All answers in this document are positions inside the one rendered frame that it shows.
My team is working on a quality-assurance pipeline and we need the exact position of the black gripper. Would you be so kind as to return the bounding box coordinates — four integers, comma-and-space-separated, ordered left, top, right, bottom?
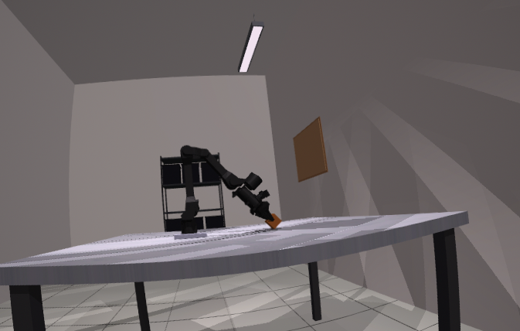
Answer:
244, 194, 274, 221

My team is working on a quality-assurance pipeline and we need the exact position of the orange block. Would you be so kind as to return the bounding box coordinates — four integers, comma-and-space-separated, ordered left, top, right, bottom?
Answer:
264, 213, 282, 229

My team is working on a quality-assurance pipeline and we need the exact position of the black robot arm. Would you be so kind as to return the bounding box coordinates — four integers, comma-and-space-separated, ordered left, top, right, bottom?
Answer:
180, 145, 270, 234

